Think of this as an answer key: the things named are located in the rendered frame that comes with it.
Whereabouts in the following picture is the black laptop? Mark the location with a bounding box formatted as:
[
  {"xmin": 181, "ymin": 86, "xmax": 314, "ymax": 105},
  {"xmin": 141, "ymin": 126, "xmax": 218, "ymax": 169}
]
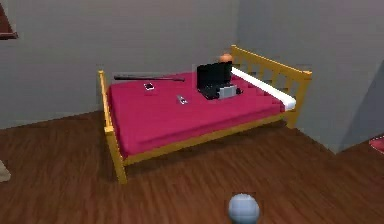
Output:
[{"xmin": 196, "ymin": 60, "xmax": 243, "ymax": 101}]

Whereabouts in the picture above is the yellow wooden bed red cover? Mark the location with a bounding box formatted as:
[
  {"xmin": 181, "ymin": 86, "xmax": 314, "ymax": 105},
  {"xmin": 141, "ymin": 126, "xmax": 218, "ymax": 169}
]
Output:
[{"xmin": 97, "ymin": 44, "xmax": 313, "ymax": 185}]

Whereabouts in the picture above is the black baseball bat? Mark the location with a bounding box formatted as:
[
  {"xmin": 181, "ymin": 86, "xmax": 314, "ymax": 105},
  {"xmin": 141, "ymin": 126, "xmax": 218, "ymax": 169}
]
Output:
[{"xmin": 113, "ymin": 74, "xmax": 186, "ymax": 83}]

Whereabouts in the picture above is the orange basketball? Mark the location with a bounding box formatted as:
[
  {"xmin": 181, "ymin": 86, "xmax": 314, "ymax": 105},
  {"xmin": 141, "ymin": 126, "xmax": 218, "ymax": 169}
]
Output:
[{"xmin": 218, "ymin": 53, "xmax": 234, "ymax": 64}]

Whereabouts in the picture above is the white pillow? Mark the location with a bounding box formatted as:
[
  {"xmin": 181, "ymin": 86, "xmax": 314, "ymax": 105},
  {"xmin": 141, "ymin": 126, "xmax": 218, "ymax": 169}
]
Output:
[{"xmin": 231, "ymin": 66, "xmax": 297, "ymax": 112}]

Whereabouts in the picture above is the pale blue ball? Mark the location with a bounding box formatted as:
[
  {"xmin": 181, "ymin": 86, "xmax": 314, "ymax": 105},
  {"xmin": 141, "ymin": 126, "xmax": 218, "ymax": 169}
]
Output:
[{"xmin": 228, "ymin": 193, "xmax": 261, "ymax": 224}]

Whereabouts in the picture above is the red cloth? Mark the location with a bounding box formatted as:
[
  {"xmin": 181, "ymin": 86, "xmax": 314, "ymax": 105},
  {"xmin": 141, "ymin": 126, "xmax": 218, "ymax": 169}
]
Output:
[{"xmin": 368, "ymin": 136, "xmax": 384, "ymax": 156}]

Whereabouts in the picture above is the beige cushion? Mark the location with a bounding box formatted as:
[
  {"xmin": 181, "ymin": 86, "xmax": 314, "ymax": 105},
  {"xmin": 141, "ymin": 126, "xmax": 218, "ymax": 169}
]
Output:
[{"xmin": 0, "ymin": 160, "xmax": 12, "ymax": 183}]

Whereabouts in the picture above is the dark red window frame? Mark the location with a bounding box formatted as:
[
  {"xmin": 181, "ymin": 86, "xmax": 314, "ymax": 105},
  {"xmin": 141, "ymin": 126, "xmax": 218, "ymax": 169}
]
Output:
[{"xmin": 0, "ymin": 3, "xmax": 19, "ymax": 41}]

